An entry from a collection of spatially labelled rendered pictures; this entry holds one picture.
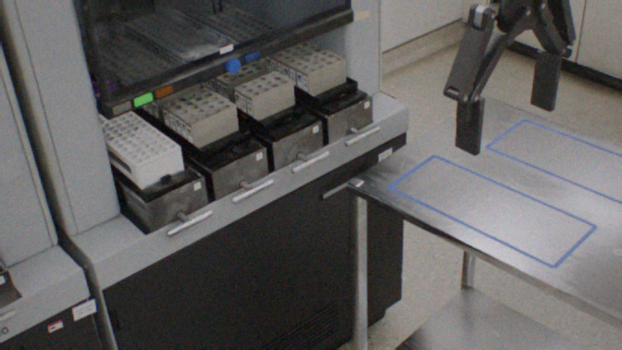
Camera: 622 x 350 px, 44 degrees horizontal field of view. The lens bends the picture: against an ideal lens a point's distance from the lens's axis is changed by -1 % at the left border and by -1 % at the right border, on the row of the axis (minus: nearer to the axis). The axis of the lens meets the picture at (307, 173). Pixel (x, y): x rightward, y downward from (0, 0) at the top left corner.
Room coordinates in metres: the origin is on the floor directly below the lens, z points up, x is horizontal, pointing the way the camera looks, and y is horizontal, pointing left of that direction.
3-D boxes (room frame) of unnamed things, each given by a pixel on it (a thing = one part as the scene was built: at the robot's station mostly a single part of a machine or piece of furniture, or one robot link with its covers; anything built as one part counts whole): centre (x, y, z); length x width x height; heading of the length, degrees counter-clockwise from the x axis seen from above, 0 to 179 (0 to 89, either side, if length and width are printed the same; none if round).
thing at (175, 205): (1.46, 0.45, 0.78); 0.73 x 0.14 x 0.09; 38
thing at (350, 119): (1.75, 0.09, 0.78); 0.73 x 0.14 x 0.09; 38
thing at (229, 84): (1.54, 0.13, 0.85); 0.12 x 0.02 x 0.06; 128
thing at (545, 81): (0.80, -0.28, 1.22); 0.03 x 0.01 x 0.07; 38
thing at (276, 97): (1.47, 0.07, 0.85); 0.12 x 0.02 x 0.06; 128
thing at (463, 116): (0.70, -0.16, 1.25); 0.03 x 0.01 x 0.05; 128
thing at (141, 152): (1.36, 0.37, 0.83); 0.30 x 0.10 x 0.06; 38
